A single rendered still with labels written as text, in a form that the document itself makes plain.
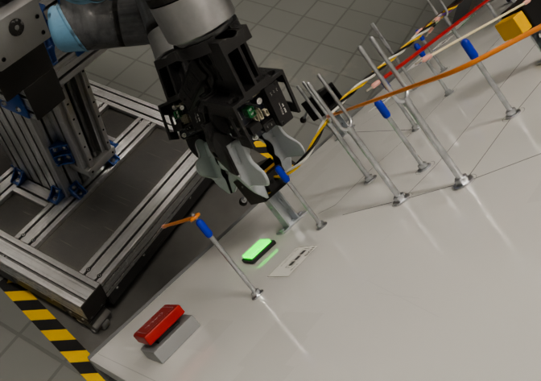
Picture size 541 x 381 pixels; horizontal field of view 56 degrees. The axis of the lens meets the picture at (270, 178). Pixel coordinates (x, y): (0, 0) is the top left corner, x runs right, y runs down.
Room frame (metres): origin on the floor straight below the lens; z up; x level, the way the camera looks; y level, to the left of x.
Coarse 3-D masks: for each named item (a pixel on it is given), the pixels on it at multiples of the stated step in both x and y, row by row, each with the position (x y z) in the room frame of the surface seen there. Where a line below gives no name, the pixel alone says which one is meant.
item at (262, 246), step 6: (258, 240) 0.37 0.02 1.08; (264, 240) 0.36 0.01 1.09; (270, 240) 0.36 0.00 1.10; (252, 246) 0.36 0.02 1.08; (258, 246) 0.35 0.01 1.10; (264, 246) 0.35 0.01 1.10; (270, 246) 0.35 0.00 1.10; (246, 252) 0.35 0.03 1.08; (252, 252) 0.34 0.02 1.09; (258, 252) 0.34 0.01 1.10; (264, 252) 0.34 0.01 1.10; (246, 258) 0.34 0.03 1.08; (252, 258) 0.33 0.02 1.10; (258, 258) 0.33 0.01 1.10
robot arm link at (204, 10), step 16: (176, 0) 0.48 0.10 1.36; (192, 0) 0.42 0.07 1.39; (208, 0) 0.43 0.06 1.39; (224, 0) 0.44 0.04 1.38; (160, 16) 0.42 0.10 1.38; (176, 16) 0.42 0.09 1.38; (192, 16) 0.42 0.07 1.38; (208, 16) 0.42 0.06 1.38; (224, 16) 0.43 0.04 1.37; (176, 32) 0.41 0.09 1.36; (192, 32) 0.41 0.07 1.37; (208, 32) 0.41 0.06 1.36
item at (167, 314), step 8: (168, 304) 0.27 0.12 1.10; (176, 304) 0.25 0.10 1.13; (160, 312) 0.26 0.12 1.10; (168, 312) 0.25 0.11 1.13; (176, 312) 0.25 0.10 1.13; (152, 320) 0.25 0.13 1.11; (160, 320) 0.24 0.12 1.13; (168, 320) 0.24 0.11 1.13; (176, 320) 0.24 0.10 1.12; (144, 328) 0.24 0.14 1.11; (152, 328) 0.23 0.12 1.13; (160, 328) 0.23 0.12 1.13; (168, 328) 0.23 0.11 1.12; (136, 336) 0.23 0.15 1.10; (144, 336) 0.22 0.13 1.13; (152, 336) 0.22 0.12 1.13; (160, 336) 0.22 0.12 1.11
